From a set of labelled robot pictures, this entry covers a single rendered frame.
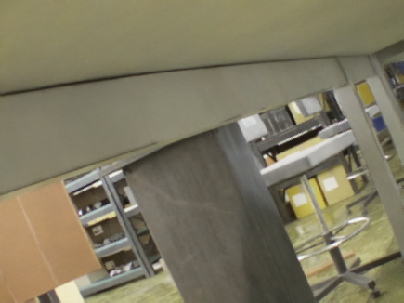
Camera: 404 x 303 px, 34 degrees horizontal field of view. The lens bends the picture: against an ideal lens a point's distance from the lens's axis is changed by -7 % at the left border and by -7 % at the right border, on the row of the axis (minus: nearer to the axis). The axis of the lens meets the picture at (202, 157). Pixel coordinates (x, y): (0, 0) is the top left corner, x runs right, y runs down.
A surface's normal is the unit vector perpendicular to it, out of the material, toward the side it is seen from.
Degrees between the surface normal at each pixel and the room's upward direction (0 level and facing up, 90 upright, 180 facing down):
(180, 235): 90
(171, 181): 90
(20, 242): 90
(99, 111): 90
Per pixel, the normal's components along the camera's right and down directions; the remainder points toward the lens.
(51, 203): 0.16, -0.08
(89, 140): 0.83, -0.38
